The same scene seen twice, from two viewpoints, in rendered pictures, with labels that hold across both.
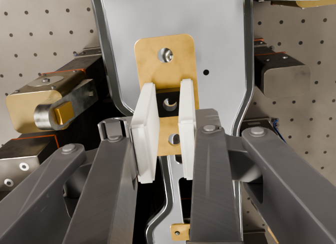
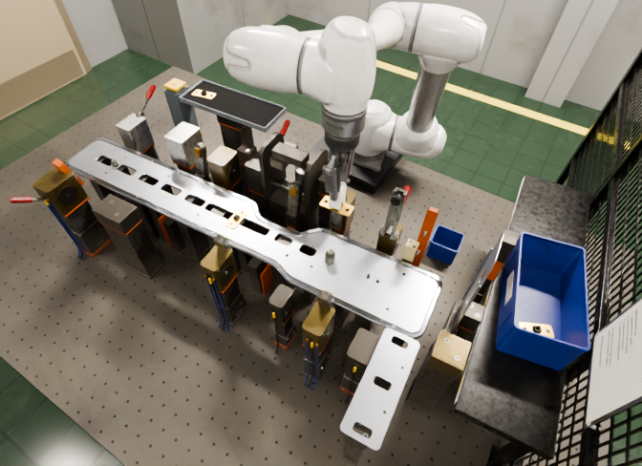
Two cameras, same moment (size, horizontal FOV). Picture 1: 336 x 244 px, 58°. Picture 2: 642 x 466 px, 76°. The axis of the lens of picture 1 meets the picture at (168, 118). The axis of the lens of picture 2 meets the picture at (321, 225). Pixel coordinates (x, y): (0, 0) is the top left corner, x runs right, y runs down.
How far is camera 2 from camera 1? 0.88 m
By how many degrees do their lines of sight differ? 30
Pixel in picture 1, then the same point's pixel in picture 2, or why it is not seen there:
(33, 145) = not seen: hidden behind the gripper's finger
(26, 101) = (350, 198)
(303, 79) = (276, 303)
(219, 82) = (303, 268)
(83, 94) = (337, 219)
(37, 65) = (355, 234)
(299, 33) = (272, 373)
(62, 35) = not seen: hidden behind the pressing
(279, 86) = (281, 291)
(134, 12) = (354, 256)
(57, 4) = not seen: hidden behind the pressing
